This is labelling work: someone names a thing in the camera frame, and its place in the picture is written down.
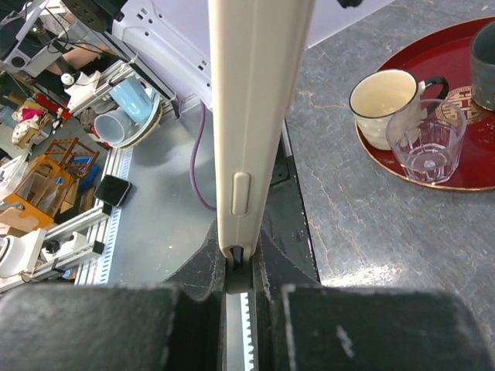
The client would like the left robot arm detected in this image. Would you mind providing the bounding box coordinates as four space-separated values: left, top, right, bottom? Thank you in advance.
64 0 213 109

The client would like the clear drinking glass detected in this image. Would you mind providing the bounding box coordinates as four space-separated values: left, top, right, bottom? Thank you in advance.
388 99 467 186

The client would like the cream cup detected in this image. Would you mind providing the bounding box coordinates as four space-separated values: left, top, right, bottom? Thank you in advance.
349 69 449 151

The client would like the dark green glass cup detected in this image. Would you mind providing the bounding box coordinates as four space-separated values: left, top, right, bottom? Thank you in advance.
470 22 494 111

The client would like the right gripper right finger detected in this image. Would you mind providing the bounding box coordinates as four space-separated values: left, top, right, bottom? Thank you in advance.
252 232 494 370

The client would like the red round tray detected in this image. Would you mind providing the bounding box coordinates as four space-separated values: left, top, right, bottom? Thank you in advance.
354 15 495 192

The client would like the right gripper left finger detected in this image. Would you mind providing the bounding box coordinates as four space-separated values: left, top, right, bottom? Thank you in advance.
1 228 226 370

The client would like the light blue mug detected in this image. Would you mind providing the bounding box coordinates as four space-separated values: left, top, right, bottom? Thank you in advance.
109 77 153 123

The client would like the translucent plastic measuring cup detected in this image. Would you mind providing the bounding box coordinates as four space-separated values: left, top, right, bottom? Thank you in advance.
94 109 132 145

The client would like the wooden rack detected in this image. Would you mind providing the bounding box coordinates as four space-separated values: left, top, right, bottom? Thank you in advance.
1 138 99 233

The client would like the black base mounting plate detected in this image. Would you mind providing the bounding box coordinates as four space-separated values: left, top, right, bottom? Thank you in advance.
263 153 320 282

